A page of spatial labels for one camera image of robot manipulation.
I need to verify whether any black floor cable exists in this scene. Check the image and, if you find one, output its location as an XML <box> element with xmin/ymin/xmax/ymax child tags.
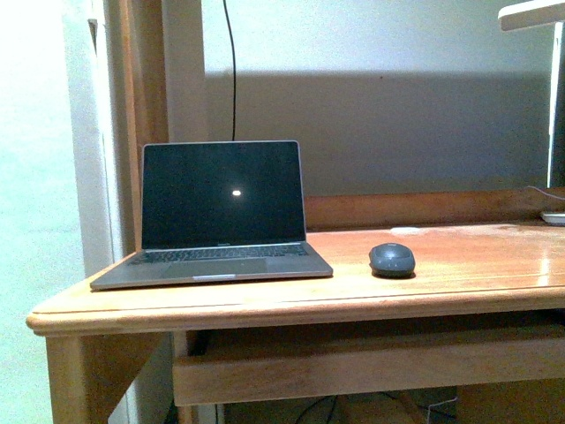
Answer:
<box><xmin>290</xmin><ymin>388</ymin><xmax>460</xmax><ymax>424</ymax></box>

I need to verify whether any black hanging wall cable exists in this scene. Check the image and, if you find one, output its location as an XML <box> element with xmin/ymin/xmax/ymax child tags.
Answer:
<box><xmin>222</xmin><ymin>0</ymin><xmax>238</xmax><ymax>143</ymax></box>

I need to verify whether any wooden keyboard tray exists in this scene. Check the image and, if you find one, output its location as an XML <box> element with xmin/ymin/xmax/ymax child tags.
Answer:
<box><xmin>173</xmin><ymin>314</ymin><xmax>564</xmax><ymax>406</ymax></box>

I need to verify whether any grey open laptop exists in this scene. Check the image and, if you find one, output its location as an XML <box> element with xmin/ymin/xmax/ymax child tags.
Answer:
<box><xmin>91</xmin><ymin>140</ymin><xmax>333</xmax><ymax>292</ymax></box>

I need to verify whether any dark grey logitech mouse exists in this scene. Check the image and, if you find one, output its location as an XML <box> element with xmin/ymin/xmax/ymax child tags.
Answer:
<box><xmin>369</xmin><ymin>243</ymin><xmax>416</xmax><ymax>279</ymax></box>

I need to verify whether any wooden desk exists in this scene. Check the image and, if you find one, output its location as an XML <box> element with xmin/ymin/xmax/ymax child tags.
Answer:
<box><xmin>25</xmin><ymin>0</ymin><xmax>565</xmax><ymax>424</ymax></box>

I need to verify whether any white desk lamp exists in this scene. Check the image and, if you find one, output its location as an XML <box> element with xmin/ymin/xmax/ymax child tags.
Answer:
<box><xmin>497</xmin><ymin>0</ymin><xmax>565</xmax><ymax>225</ymax></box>

